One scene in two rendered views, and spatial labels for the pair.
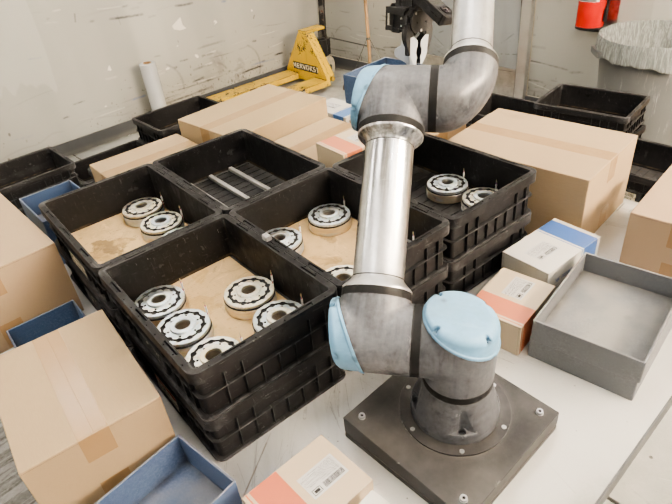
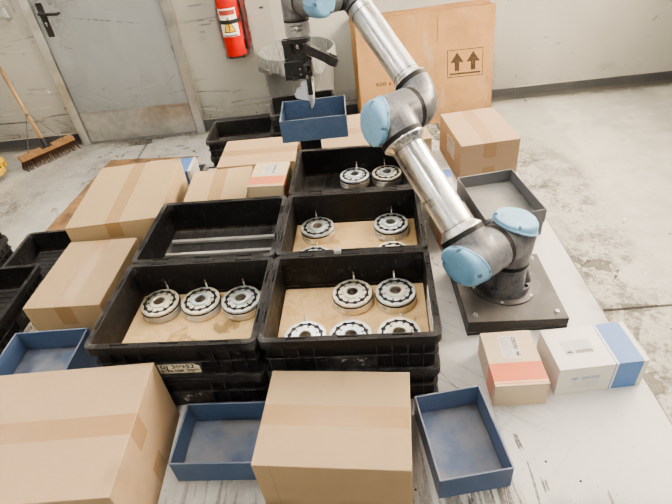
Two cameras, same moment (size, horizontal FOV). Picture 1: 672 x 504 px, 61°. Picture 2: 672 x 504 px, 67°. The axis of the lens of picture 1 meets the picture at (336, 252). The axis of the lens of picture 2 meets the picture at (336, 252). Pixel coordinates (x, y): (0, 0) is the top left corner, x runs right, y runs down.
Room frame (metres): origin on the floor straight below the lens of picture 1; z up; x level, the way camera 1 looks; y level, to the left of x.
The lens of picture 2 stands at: (0.27, 0.88, 1.74)
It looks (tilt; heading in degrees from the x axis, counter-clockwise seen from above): 38 degrees down; 314
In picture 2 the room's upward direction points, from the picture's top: 7 degrees counter-clockwise
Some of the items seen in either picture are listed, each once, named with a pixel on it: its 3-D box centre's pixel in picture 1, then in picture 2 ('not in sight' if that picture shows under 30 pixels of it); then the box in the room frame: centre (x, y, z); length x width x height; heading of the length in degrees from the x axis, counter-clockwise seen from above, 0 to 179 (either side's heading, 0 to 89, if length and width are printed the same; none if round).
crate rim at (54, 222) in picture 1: (128, 212); (186, 302); (1.18, 0.48, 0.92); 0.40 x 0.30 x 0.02; 37
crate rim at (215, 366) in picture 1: (212, 284); (349, 295); (0.86, 0.24, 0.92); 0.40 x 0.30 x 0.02; 37
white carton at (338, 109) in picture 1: (339, 118); (172, 175); (2.06, -0.07, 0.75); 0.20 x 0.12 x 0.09; 39
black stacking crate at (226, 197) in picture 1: (240, 185); (219, 244); (1.36, 0.23, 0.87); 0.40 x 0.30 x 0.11; 37
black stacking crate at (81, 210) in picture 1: (134, 230); (192, 317); (1.18, 0.48, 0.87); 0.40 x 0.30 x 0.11; 37
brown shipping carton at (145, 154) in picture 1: (156, 181); (94, 290); (1.63, 0.53, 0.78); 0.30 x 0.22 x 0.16; 127
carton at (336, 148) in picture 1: (353, 152); (270, 183); (1.45, -0.08, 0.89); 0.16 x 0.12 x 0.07; 125
